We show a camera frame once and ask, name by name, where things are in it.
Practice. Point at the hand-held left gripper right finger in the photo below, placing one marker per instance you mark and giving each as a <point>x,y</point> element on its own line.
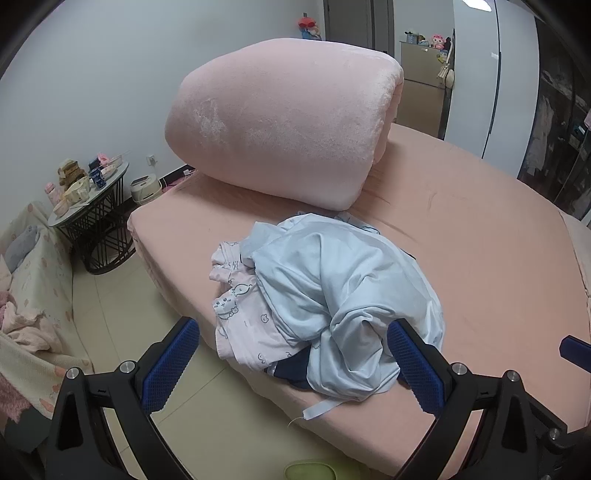
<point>415,364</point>

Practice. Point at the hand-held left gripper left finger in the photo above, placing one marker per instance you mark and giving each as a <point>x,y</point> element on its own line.
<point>168,364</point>

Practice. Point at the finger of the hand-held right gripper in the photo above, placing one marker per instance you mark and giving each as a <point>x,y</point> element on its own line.
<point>576,347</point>

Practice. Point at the pink printed pajama garment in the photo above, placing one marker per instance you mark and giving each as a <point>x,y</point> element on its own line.
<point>251,337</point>

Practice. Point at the light blue navy-trimmed shirt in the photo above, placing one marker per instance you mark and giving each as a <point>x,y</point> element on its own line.
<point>332,277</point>

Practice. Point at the pink bed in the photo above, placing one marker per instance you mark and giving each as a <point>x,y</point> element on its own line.
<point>485,240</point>

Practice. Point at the pale pink towel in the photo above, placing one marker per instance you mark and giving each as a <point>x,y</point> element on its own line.
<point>27,323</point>

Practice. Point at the green slipper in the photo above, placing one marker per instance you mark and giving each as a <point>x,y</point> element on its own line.
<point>309,470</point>

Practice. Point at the sofa with printed cover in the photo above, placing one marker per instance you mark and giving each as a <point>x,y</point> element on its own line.
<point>46,277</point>

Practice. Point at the fuzzy pink blanket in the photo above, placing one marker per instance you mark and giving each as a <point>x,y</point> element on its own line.
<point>14,397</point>

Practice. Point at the white round appliance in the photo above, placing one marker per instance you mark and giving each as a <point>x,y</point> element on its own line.
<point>147,189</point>

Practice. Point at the grey cushion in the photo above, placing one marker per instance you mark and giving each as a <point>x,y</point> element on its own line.
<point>21,247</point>

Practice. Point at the blue patterned mug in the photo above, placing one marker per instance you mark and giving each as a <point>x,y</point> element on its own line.
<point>97,178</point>

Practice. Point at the pink bottle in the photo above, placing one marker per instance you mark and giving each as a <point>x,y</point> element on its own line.
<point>51,194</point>

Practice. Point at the brown plush bear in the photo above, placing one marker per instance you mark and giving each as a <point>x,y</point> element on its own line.
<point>70,170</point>

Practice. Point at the dark glass wardrobe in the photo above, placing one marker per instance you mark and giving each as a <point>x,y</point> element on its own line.
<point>558,120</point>

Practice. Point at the pink rolled blanket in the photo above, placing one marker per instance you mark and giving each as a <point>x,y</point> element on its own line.
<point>281,120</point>

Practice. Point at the beige cabinet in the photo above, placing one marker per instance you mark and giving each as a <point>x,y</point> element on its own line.
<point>418,92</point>

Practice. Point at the cream hanging bag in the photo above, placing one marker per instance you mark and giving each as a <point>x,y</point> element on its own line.
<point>447,78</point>

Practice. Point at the pink plush doll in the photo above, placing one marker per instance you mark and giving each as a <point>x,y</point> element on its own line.
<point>440,41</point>

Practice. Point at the dark door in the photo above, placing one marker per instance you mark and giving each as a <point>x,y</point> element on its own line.
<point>358,23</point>

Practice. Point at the red and blue plush toy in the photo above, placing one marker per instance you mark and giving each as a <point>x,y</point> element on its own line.
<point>310,27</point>

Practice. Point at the white wall socket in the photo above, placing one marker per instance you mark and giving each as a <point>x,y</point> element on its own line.
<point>151,160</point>

